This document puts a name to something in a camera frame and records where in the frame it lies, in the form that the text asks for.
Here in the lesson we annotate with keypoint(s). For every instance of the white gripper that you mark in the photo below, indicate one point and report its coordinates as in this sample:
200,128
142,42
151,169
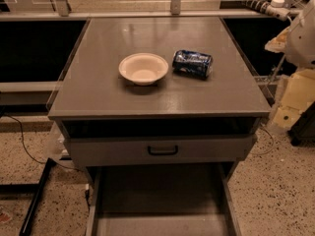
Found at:
302,39

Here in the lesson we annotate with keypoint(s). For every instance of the blue pepsi can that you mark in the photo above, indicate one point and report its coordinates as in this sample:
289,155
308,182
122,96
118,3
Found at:
192,63

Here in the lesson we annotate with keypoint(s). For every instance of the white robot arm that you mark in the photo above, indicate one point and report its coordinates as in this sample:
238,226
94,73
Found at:
300,40

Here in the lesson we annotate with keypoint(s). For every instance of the grey upper drawer front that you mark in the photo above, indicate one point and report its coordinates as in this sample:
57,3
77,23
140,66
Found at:
108,152

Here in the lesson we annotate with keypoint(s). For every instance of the grey drawer cabinet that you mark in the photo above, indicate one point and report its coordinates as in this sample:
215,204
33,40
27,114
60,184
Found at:
95,102

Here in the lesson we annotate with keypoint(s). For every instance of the open grey middle drawer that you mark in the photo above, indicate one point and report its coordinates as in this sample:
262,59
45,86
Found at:
162,200

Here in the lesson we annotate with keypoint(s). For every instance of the white paper bowl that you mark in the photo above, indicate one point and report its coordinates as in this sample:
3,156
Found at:
143,69

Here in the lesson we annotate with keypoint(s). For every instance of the white striped cable connector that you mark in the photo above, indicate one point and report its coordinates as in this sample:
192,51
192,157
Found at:
267,8

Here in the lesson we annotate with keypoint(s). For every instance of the grey metal rail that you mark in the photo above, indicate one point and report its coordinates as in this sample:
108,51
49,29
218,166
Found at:
30,17

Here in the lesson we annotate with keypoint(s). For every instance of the black drawer handle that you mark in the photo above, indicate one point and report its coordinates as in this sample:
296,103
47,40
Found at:
162,151

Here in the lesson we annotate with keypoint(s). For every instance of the black metal floor frame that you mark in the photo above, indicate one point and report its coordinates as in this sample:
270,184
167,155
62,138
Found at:
20,202

